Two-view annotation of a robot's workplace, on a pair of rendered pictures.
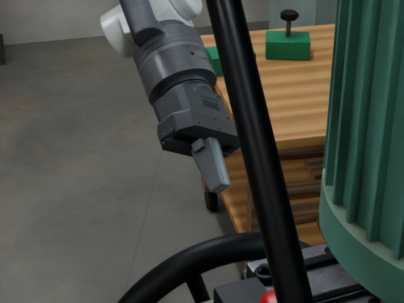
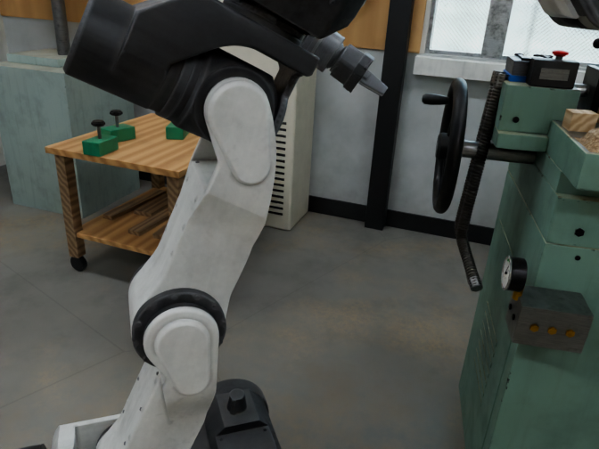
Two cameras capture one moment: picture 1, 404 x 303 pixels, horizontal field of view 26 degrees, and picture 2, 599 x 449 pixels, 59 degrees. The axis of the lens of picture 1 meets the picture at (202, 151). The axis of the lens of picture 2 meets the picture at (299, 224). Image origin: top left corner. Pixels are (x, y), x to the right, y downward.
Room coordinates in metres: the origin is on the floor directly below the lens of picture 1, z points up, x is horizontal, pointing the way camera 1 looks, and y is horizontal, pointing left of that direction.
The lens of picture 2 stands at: (0.36, 1.08, 1.11)
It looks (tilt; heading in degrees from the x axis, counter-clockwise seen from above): 25 degrees down; 302
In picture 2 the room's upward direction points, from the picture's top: 3 degrees clockwise
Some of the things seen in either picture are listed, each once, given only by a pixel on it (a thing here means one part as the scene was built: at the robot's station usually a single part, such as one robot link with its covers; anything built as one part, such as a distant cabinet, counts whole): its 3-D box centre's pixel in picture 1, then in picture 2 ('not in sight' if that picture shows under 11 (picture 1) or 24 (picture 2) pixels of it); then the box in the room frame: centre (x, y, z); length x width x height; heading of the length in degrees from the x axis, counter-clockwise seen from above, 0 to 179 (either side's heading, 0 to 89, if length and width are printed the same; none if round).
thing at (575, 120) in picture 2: not in sight; (579, 120); (0.44, 0.02, 0.92); 0.04 x 0.04 x 0.03; 27
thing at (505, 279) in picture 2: not in sight; (514, 278); (0.46, 0.17, 0.65); 0.06 x 0.04 x 0.08; 112
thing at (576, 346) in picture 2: not in sight; (545, 318); (0.39, 0.15, 0.58); 0.12 x 0.08 x 0.08; 22
